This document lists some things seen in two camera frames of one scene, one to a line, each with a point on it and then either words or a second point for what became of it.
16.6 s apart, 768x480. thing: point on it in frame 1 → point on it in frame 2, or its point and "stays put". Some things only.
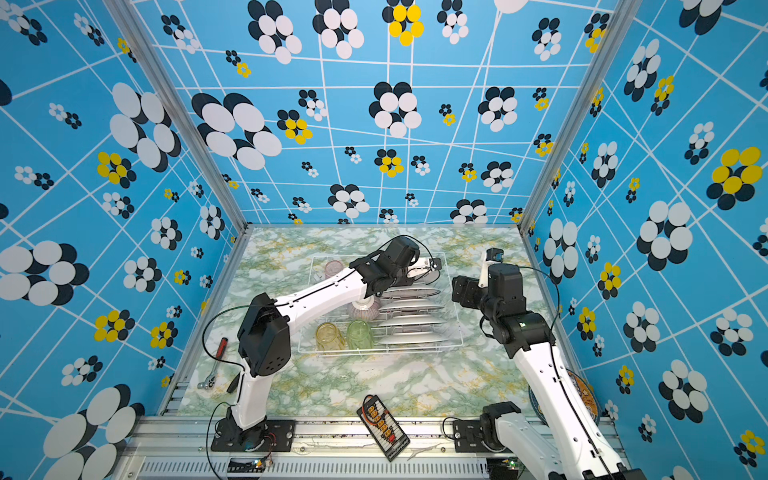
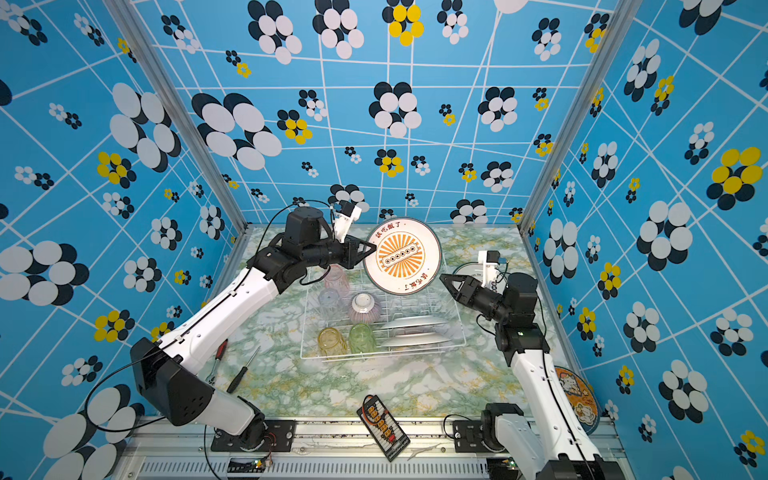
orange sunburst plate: x=410 y=306 → x=407 y=256
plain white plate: x=412 y=319 stays put
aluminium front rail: x=181 y=449 stays put
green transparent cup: x=359 y=335 stays put
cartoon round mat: x=585 y=390 stays put
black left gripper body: x=401 y=279 → x=325 y=252
